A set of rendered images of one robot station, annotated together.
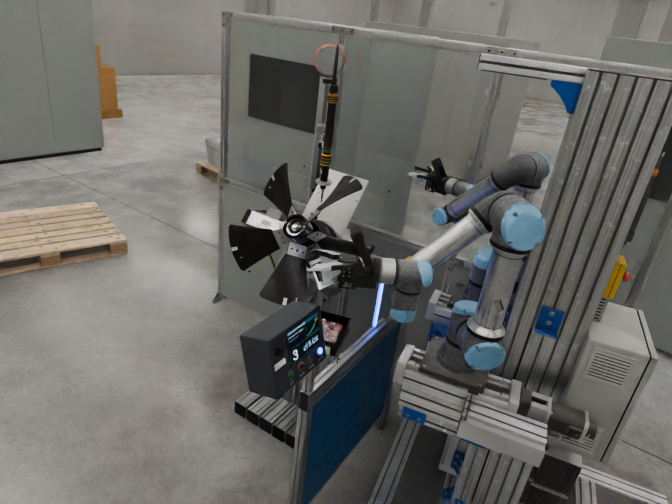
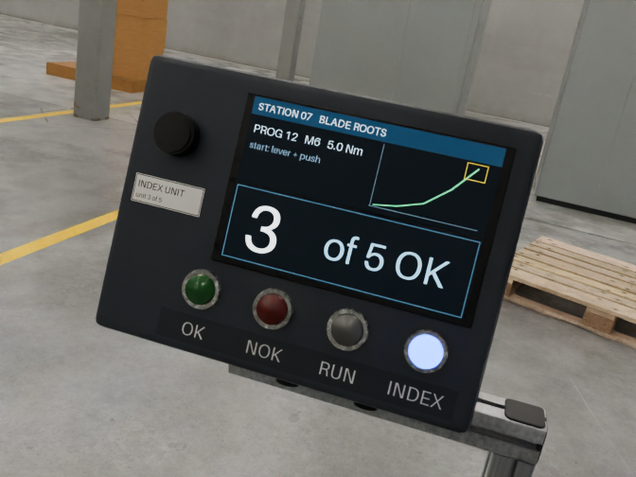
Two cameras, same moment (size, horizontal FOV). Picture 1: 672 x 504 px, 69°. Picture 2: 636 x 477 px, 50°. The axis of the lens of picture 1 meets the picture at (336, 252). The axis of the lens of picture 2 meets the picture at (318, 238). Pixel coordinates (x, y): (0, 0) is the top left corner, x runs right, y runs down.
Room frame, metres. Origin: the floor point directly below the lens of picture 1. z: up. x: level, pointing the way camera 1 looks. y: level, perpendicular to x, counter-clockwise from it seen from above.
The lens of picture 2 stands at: (1.08, -0.32, 1.30)
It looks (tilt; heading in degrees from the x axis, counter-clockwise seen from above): 19 degrees down; 73
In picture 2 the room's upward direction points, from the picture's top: 10 degrees clockwise
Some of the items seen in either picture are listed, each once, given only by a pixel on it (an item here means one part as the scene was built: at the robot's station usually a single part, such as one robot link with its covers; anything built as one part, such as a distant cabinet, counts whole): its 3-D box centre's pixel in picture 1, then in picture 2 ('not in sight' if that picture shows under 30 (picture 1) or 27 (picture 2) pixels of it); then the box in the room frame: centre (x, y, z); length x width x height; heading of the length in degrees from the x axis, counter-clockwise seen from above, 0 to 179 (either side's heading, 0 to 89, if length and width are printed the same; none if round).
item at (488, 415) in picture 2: not in sight; (381, 390); (1.28, 0.09, 1.04); 0.24 x 0.03 x 0.03; 151
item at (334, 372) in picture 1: (364, 344); not in sight; (1.74, -0.17, 0.82); 0.90 x 0.04 x 0.08; 151
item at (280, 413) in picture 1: (298, 395); not in sight; (2.25, 0.11, 0.04); 0.62 x 0.45 x 0.08; 151
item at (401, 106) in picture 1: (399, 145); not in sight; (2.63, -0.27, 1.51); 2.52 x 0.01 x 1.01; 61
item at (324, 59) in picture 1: (329, 60); not in sight; (2.72, 0.16, 1.88); 0.16 x 0.07 x 0.16; 96
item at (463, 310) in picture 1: (468, 322); not in sight; (1.41, -0.48, 1.20); 0.13 x 0.12 x 0.14; 6
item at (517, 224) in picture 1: (497, 287); not in sight; (1.28, -0.49, 1.41); 0.15 x 0.12 x 0.55; 6
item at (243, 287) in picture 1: (371, 303); not in sight; (2.63, -0.27, 0.50); 2.59 x 0.03 x 0.91; 61
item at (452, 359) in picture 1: (460, 348); not in sight; (1.42, -0.47, 1.09); 0.15 x 0.15 x 0.10
